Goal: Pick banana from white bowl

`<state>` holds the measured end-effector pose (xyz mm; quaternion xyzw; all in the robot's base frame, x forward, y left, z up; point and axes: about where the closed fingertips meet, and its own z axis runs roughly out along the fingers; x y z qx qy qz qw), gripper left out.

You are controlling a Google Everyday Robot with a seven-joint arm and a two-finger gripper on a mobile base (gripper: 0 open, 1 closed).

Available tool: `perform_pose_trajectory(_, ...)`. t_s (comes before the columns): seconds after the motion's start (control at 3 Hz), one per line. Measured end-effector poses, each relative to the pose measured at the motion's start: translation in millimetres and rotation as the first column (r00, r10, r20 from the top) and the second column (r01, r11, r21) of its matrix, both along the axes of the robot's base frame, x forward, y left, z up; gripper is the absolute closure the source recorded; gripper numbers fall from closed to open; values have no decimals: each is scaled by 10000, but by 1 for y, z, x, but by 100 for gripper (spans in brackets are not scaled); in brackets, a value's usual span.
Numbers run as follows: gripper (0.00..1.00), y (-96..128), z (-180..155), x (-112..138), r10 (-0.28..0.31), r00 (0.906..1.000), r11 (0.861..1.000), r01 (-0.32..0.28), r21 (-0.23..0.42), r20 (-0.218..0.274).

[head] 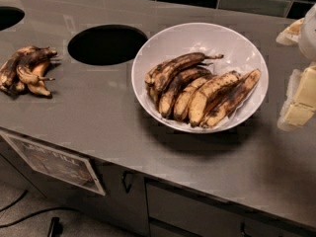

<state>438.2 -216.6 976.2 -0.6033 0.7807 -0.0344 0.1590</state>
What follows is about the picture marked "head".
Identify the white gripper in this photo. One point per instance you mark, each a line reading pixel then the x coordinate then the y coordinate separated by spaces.
pixel 309 37

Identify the white bowl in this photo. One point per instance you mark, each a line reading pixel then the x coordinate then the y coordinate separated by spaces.
pixel 238 53

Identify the large yellow spotted banana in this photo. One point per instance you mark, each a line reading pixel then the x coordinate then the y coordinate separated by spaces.
pixel 207 96

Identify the yellow banana in bowl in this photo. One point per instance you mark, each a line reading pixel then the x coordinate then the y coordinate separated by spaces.
pixel 182 103

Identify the dark banana in bowl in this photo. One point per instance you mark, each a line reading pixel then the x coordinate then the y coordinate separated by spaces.
pixel 180 81

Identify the small banana bowl left edge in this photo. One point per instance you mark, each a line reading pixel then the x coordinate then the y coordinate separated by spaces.
pixel 153 95

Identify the yellow banana on counter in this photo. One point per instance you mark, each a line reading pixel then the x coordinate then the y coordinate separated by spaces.
pixel 39 88

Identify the top dark banana on counter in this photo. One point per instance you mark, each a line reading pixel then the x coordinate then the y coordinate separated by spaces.
pixel 28 62

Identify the dark banana on counter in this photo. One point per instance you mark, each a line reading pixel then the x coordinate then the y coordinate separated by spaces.
pixel 8 69
pixel 28 62

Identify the left dark banana on counter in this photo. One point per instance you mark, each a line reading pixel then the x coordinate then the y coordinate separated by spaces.
pixel 8 69

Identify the grey cabinet drawer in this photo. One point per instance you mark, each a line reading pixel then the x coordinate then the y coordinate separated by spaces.
pixel 191 215

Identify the framed landfill sign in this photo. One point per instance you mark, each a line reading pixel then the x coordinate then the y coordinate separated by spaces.
pixel 56 163

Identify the black object on floor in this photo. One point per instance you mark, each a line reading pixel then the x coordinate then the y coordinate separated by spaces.
pixel 55 228

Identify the black drawer handle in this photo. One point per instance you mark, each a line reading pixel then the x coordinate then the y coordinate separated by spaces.
pixel 243 231

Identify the black cabinet handle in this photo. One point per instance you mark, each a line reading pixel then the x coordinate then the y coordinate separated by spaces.
pixel 127 185

